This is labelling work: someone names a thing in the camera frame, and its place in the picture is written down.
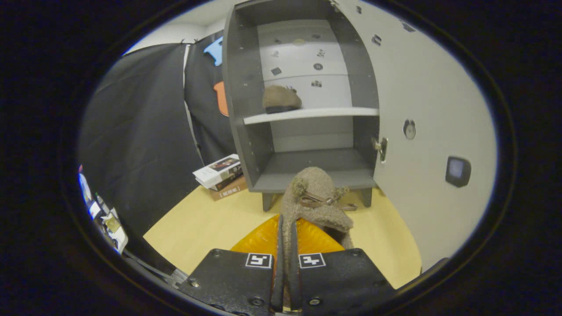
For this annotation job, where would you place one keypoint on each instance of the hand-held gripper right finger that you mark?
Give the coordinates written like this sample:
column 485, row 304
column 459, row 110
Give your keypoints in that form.
column 293, row 281

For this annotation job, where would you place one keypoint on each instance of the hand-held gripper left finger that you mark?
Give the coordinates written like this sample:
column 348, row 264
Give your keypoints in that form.
column 277, row 281

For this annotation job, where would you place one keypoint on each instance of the brown fluffy shoe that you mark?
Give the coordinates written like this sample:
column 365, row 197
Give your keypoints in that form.
column 311, row 184
column 279, row 98

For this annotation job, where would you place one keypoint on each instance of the dark grey shoe cabinet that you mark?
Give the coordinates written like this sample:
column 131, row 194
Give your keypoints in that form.
column 246, row 87

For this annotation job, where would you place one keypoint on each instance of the light grey shoe cabinet door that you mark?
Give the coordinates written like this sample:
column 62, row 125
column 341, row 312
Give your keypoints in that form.
column 430, row 109

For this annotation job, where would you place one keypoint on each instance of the metal door hinge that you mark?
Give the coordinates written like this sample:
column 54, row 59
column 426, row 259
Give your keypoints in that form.
column 381, row 148

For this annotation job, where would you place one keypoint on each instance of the brown cardboard box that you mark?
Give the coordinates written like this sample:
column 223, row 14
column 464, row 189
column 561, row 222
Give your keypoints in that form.
column 230, row 191

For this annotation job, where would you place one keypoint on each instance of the stack of white books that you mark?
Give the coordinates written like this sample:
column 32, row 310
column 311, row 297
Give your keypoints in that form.
column 217, row 171

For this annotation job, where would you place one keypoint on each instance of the pile of colourful printed papers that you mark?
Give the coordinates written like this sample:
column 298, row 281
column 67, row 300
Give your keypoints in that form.
column 109, row 224

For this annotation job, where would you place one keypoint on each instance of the black backdrop cloth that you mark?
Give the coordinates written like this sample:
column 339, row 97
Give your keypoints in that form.
column 140, row 131

